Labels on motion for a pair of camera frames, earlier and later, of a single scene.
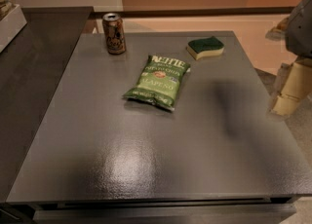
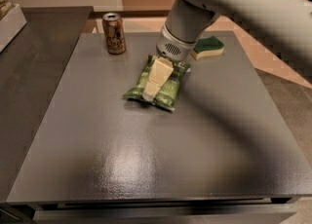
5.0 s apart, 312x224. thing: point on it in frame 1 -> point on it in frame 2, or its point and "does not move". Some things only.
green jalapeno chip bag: (160, 81) does not move
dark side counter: (31, 67) does not move
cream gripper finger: (296, 87) -> (170, 48)
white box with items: (12, 18) does not move
